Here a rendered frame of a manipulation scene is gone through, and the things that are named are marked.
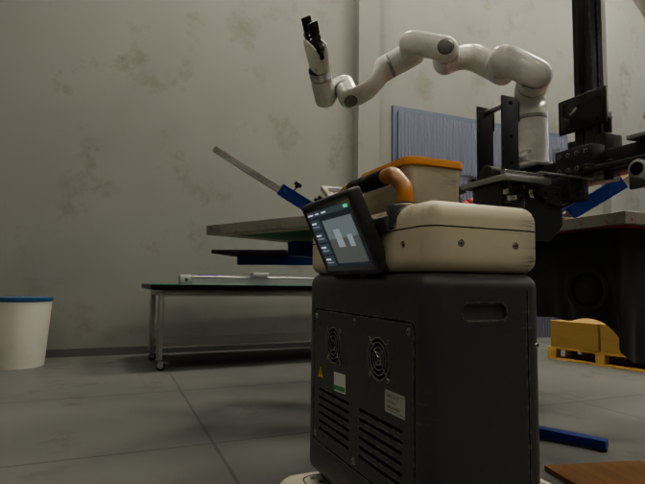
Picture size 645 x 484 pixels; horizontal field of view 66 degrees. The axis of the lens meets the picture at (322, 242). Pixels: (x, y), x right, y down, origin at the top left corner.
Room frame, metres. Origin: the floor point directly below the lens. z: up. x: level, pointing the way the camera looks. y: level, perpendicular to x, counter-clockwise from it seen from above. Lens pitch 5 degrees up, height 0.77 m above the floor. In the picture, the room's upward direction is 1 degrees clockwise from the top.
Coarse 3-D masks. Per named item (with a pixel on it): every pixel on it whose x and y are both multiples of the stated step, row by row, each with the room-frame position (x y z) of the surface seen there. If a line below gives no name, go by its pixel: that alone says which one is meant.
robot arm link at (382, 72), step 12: (384, 60) 1.63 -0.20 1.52; (372, 72) 1.62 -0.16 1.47; (384, 72) 1.64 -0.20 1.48; (348, 84) 1.65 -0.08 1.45; (360, 84) 1.62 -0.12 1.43; (372, 84) 1.62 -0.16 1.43; (384, 84) 1.67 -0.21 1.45; (348, 96) 1.63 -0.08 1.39; (360, 96) 1.64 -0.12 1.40; (372, 96) 1.66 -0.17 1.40; (348, 108) 1.68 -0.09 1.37
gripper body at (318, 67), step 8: (304, 40) 1.57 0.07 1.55; (304, 48) 1.60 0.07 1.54; (312, 48) 1.53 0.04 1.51; (312, 56) 1.56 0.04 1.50; (328, 56) 1.56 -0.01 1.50; (312, 64) 1.59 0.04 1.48; (320, 64) 1.56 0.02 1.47; (328, 64) 1.58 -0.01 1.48; (312, 72) 1.62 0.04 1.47; (320, 72) 1.59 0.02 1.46
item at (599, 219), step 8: (592, 216) 1.56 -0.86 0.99; (600, 216) 1.54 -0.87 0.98; (608, 216) 1.51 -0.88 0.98; (616, 216) 1.48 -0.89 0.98; (624, 216) 1.46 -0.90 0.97; (632, 216) 1.47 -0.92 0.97; (640, 216) 1.48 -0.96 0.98; (568, 224) 1.66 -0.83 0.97; (576, 224) 1.63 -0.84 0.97; (584, 224) 1.60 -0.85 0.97; (592, 224) 1.57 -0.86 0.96; (600, 224) 1.54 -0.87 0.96; (608, 224) 1.51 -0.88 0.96; (616, 224) 1.49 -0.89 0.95; (624, 224) 1.48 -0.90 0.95; (632, 224) 1.47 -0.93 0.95; (640, 224) 1.48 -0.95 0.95
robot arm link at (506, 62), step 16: (464, 48) 1.60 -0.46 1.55; (480, 48) 1.56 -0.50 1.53; (496, 48) 1.48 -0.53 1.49; (512, 48) 1.46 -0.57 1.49; (448, 64) 1.56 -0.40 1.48; (464, 64) 1.60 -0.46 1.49; (480, 64) 1.56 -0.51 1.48; (496, 64) 1.48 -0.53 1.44; (512, 64) 1.46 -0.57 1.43; (528, 64) 1.45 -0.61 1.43; (544, 64) 1.44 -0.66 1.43; (496, 80) 1.55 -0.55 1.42; (512, 80) 1.57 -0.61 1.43; (528, 80) 1.45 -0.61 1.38; (544, 80) 1.44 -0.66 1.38
